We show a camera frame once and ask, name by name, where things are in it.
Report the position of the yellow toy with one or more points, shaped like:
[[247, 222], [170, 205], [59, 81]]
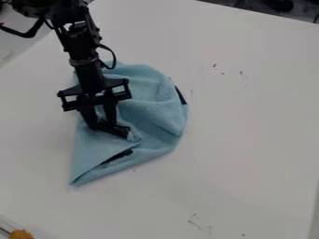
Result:
[[20, 234]]

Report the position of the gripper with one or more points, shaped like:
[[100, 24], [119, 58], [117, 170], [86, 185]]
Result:
[[92, 84]]

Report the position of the light blue cloth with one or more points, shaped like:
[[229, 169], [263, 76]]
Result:
[[141, 124]]

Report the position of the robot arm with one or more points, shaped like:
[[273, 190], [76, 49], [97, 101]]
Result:
[[79, 34]]

